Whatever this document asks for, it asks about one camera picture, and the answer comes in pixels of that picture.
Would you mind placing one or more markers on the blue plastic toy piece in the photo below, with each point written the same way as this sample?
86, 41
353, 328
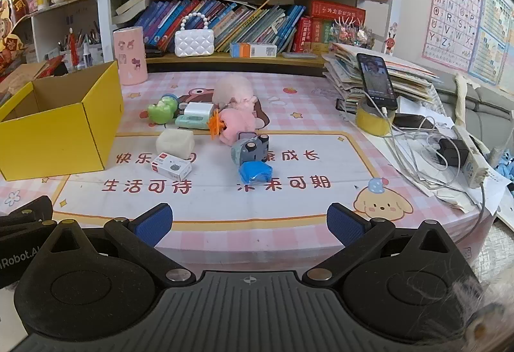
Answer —
253, 173

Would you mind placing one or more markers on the white squishy block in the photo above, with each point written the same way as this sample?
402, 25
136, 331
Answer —
174, 143

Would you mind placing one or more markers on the pink cartoon canister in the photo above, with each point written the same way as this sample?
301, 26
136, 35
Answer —
130, 55

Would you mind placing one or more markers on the loose white papers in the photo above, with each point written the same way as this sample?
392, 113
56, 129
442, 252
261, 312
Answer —
441, 191

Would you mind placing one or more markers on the red and gold paper decoration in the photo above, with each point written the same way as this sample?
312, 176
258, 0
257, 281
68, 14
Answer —
12, 22

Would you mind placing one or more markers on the round pink plush toy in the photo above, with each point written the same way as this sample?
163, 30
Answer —
233, 91

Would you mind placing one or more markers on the black smartphone lying flat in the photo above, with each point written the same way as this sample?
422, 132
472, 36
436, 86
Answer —
409, 121

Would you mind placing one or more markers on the white power strip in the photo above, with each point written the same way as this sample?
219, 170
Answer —
474, 167

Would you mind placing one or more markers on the black power adapter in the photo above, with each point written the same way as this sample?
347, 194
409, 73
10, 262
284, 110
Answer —
451, 153

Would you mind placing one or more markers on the sparkly hair accessories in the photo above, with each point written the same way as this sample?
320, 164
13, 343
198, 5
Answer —
351, 33

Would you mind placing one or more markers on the white pearl handbag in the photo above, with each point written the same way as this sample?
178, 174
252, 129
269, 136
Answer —
194, 43

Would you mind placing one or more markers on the red decorations in plastic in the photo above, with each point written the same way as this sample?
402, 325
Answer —
44, 69

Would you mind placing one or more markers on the fluffy white sleeve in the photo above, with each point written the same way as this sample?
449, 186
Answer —
494, 320

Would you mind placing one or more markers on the white charger plug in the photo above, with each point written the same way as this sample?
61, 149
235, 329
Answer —
198, 110

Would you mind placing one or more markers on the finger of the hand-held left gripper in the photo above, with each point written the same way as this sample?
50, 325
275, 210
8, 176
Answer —
38, 207
24, 226

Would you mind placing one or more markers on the stack of books and papers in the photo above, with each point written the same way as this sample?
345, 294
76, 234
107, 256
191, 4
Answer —
409, 79

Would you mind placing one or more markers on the bunch of pens and brushes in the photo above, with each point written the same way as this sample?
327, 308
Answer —
80, 47

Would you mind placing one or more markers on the thick beige books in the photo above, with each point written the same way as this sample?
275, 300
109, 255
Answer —
134, 4

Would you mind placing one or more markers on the wooden bookshelf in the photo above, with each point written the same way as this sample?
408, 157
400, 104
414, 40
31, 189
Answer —
200, 61

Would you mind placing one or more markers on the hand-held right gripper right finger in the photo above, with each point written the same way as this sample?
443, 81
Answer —
345, 225

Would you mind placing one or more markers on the blue plush toy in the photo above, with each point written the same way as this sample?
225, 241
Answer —
506, 163

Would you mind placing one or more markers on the orange and blue box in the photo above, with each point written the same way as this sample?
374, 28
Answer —
253, 50

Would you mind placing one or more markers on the yellow cardboard box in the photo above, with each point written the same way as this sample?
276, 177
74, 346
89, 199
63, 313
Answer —
52, 143

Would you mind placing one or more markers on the white cubby shelf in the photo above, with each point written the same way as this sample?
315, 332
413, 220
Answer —
48, 27

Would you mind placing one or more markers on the red boxed book set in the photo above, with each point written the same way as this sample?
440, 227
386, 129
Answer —
337, 10

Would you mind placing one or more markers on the reindeer sticker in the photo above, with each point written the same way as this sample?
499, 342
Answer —
390, 41

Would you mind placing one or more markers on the yellow tape roll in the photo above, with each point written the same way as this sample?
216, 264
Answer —
371, 123

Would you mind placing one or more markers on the small white box red label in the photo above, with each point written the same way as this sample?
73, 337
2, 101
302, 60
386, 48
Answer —
170, 169

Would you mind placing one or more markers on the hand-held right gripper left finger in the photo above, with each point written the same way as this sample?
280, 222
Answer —
154, 225

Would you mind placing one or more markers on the pink plush with orange fins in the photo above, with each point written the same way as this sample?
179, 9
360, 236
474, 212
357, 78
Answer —
235, 123

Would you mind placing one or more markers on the colourful chart wall poster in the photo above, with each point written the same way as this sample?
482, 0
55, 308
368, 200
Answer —
496, 35

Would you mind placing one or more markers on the row of colourful books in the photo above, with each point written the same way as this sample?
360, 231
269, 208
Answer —
249, 22

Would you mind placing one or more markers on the mint green small device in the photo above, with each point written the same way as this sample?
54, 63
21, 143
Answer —
190, 122

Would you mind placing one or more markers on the black smartphone standing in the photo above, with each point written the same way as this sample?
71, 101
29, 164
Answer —
375, 79

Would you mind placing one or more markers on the green frog toy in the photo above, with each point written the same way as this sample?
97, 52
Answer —
160, 111

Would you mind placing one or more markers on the grey toy camera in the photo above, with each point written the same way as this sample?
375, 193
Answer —
247, 151

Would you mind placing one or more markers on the alphabet wall poster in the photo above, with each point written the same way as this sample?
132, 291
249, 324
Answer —
451, 6

